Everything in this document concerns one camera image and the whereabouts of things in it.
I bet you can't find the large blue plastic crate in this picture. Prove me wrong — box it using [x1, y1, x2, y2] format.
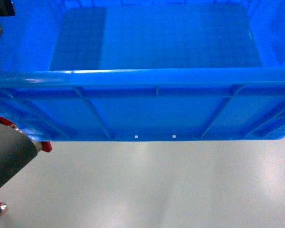
[0, 0, 285, 142]

